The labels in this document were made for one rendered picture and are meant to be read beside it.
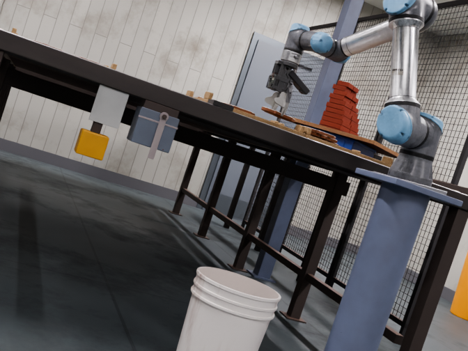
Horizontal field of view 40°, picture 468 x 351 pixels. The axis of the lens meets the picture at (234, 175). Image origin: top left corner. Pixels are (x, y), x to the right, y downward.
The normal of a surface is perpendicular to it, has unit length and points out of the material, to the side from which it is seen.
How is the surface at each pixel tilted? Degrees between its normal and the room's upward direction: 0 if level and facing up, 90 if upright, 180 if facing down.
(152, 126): 90
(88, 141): 90
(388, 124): 100
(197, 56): 90
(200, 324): 93
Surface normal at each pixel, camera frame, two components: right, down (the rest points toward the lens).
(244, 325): 0.33, 0.21
